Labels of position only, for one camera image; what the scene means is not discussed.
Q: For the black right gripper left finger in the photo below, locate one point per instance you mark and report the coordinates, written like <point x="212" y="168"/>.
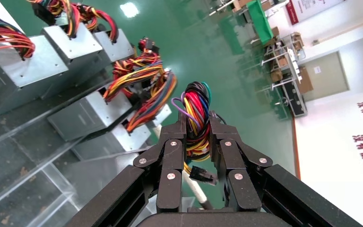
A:
<point x="170" y="156"/>

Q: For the black flight case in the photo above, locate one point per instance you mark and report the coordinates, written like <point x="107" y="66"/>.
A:
<point x="295" y="100"/>

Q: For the metal shelf rack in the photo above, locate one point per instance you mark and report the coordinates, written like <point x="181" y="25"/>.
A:
<point x="283" y="59"/>

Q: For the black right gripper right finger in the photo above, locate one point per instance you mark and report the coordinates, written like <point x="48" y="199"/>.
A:
<point x="231" y="156"/>

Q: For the clear acrylic compartment tray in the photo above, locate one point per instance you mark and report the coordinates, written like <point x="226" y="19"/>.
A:
<point x="18" y="188"/>

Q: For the red white wall sign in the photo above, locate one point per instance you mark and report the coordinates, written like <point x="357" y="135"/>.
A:
<point x="313" y="9"/>

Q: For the green bin on shelf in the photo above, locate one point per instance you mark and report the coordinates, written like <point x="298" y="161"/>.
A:
<point x="261" y="22"/>

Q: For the grey door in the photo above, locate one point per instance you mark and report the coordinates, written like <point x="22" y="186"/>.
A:
<point x="325" y="76"/>

